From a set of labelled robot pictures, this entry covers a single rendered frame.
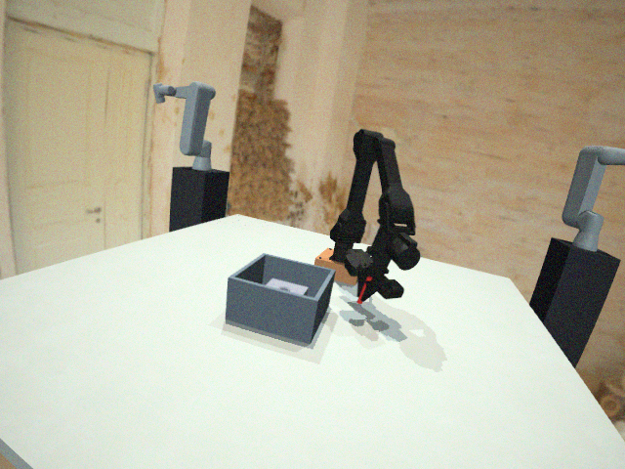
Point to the red peg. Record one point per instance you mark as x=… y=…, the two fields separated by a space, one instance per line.
x=359 y=297

